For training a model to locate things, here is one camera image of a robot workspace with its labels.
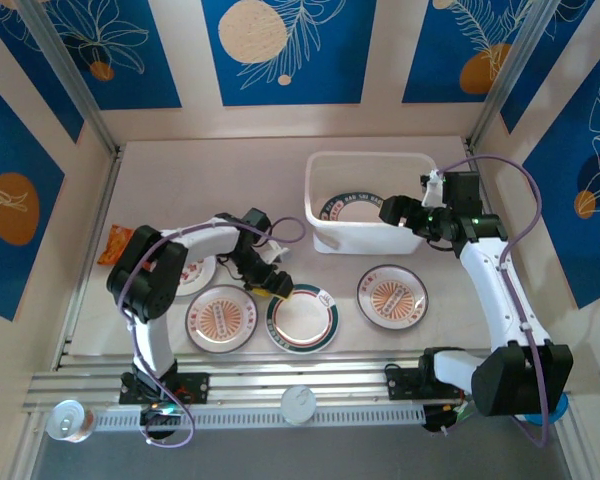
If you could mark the navy rimmed white plate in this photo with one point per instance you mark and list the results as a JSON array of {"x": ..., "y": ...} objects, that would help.
[{"x": 352, "y": 210}]

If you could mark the white plastic bin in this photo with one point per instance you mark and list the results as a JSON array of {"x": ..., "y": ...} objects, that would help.
[{"x": 360, "y": 240}]

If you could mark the green rimmed white plate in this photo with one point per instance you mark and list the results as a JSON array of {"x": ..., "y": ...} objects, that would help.
[{"x": 305, "y": 322}]

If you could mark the orange sunburst plate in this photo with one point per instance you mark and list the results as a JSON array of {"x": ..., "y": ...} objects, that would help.
[
  {"x": 392, "y": 297},
  {"x": 221, "y": 319}
]

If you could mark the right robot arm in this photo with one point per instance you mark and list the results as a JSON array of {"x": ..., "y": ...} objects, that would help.
[{"x": 500, "y": 290}]

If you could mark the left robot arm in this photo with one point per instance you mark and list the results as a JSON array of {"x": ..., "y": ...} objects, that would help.
[{"x": 155, "y": 345}]

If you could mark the red character white plate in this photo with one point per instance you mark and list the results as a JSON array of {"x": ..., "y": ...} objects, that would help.
[{"x": 197, "y": 275}]

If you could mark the silver tin can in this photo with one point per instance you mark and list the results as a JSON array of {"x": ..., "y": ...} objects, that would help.
[{"x": 298, "y": 402}]

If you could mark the orange snack packet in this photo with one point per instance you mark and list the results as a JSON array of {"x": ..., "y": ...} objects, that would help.
[{"x": 115, "y": 245}]

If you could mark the blue and white container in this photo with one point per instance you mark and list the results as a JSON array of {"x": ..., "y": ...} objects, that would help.
[{"x": 550, "y": 419}]

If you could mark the aluminium side rail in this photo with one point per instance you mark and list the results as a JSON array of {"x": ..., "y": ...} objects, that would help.
[
  {"x": 471, "y": 152},
  {"x": 103, "y": 200}
]

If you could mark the aluminium rail frame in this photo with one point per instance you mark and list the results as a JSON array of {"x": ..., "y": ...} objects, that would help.
[{"x": 330, "y": 375}]

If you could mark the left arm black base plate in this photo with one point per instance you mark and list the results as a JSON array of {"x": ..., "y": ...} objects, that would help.
[{"x": 195, "y": 387}]

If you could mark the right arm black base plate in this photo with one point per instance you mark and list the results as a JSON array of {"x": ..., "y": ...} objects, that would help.
[{"x": 400, "y": 385}]

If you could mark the aluminium corner post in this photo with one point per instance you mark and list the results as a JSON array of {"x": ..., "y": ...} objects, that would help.
[
  {"x": 72, "y": 75},
  {"x": 516, "y": 75}
]

